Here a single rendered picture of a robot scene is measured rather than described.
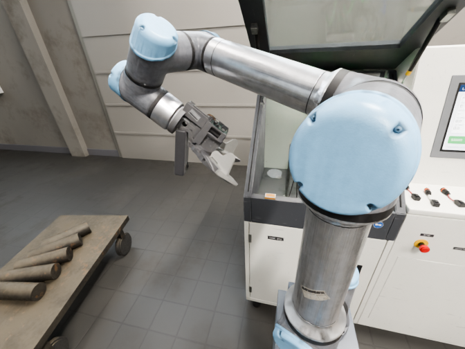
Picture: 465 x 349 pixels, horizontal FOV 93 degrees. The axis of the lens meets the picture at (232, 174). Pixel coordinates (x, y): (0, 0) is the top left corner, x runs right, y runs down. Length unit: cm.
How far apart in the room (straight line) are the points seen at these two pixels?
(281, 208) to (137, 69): 85
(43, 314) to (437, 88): 230
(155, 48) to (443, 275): 146
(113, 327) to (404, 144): 192
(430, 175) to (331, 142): 118
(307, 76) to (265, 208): 80
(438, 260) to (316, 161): 121
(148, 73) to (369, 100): 38
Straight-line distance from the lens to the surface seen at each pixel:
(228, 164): 48
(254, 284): 159
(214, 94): 315
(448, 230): 130
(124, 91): 54
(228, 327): 176
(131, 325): 192
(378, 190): 24
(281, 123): 147
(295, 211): 111
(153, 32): 45
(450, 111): 137
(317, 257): 36
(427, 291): 158
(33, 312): 188
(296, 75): 42
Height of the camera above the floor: 159
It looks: 30 degrees down
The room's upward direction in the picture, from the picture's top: 3 degrees counter-clockwise
